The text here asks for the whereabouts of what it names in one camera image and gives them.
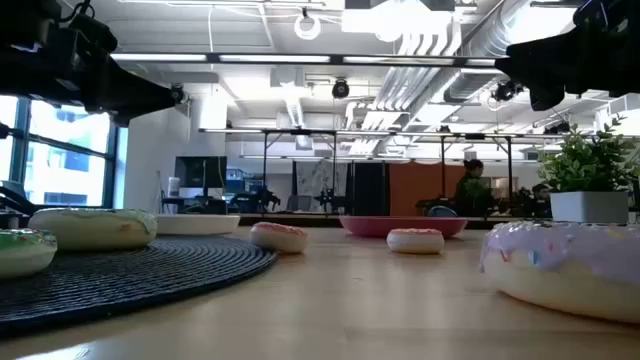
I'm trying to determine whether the black angular desk object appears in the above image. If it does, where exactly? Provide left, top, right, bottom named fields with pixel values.
left=0, top=179, right=40, bottom=217

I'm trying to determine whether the small pink sprinkled donut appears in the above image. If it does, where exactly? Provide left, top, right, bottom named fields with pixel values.
left=385, top=227, right=446, bottom=255
left=249, top=221, right=310, bottom=255

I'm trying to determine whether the black background rig frame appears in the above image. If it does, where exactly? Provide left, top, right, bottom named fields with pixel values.
left=198, top=127, right=516, bottom=216

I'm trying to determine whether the black monitor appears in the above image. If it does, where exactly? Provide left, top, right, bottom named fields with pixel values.
left=174, top=155, right=229, bottom=190

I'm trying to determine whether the large green icing donut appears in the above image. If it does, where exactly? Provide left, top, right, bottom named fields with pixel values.
left=27, top=207, right=159, bottom=252

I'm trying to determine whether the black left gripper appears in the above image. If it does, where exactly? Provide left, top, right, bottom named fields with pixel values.
left=0, top=28, right=178, bottom=128

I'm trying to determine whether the dark round woven mat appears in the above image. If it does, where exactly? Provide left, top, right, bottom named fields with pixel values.
left=0, top=234, right=279, bottom=337

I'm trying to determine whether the seated person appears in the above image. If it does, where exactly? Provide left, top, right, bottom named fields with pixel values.
left=529, top=182, right=553, bottom=219

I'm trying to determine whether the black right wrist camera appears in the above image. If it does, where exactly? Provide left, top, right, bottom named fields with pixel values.
left=572, top=0, right=617, bottom=30

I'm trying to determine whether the large purple icing donut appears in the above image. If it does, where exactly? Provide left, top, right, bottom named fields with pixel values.
left=478, top=219, right=640, bottom=325

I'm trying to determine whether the white round plate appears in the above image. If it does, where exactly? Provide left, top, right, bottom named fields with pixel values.
left=154, top=213, right=242, bottom=237

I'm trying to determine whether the black curtain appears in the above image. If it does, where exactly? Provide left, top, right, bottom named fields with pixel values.
left=349, top=161, right=391, bottom=217

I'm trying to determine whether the orange partition wall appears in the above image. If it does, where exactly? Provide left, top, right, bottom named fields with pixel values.
left=388, top=162, right=466, bottom=217

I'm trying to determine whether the green plant in white pot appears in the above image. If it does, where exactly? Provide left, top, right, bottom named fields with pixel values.
left=536, top=113, right=640, bottom=225

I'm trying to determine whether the small green sprinkled donut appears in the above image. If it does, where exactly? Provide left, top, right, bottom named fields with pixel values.
left=0, top=228, right=59, bottom=280

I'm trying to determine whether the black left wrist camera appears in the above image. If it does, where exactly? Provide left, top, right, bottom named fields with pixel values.
left=67, top=13, right=120, bottom=56

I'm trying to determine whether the long ceiling light bar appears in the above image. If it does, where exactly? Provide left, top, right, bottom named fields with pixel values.
left=109, top=52, right=497, bottom=69

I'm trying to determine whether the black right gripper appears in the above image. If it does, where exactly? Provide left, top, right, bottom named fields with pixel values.
left=493, top=27, right=640, bottom=113

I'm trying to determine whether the pinkish red round plate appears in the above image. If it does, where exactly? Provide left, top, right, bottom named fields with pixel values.
left=338, top=215, right=470, bottom=240

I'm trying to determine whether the standing person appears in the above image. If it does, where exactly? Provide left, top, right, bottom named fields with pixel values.
left=453, top=158, right=495, bottom=218

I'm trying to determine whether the blue rimmed chair back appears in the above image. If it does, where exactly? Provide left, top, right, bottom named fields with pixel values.
left=426, top=204, right=459, bottom=218

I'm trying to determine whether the large window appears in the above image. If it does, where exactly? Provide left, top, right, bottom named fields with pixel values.
left=0, top=94, right=129, bottom=210

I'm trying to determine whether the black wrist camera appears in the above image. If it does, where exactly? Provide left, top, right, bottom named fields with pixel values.
left=67, top=13, right=120, bottom=56
left=572, top=0, right=617, bottom=30

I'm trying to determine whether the white hanging ring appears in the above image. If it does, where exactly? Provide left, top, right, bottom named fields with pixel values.
left=293, top=13, right=322, bottom=41

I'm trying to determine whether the silver ventilation duct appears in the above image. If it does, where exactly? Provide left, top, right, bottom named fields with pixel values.
left=442, top=0, right=539, bottom=104

